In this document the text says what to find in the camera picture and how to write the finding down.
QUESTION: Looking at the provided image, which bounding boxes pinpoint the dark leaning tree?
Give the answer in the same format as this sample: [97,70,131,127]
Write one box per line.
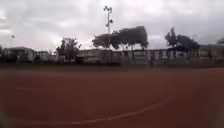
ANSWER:
[164,26,201,56]

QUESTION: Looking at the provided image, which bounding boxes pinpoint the pale flat-roofed building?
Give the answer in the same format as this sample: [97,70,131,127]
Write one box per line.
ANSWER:
[195,43,224,62]

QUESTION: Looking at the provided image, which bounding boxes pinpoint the grey gabled building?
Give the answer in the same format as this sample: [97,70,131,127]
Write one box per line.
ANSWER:
[1,46,38,64]

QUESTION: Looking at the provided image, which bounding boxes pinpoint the small dark tree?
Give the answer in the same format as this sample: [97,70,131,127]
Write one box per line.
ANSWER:
[55,36,82,64]

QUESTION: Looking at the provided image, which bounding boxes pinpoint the dark boundary fence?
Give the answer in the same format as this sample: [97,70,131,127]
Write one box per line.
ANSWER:
[0,59,224,71]

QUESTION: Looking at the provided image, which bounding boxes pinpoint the long low pale building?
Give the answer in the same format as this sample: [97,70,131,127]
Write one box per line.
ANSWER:
[77,48,193,65]

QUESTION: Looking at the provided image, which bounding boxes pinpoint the wide flat-topped tree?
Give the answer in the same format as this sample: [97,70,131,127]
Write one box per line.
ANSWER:
[91,25,150,52]

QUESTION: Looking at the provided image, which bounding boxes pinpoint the tall floodlight pole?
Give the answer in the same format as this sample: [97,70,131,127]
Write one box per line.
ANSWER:
[102,5,115,65]

